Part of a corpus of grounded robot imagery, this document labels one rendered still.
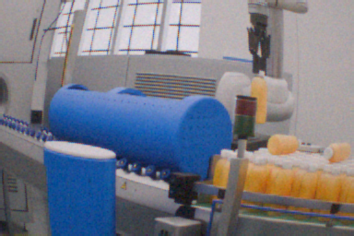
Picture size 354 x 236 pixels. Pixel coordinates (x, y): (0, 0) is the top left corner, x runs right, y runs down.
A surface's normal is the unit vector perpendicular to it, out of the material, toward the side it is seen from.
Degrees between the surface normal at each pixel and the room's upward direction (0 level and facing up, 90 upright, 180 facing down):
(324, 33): 90
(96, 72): 90
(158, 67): 90
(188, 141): 90
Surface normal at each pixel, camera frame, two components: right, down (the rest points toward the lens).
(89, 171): 0.46, 0.09
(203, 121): 0.70, 0.11
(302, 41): -0.62, -0.02
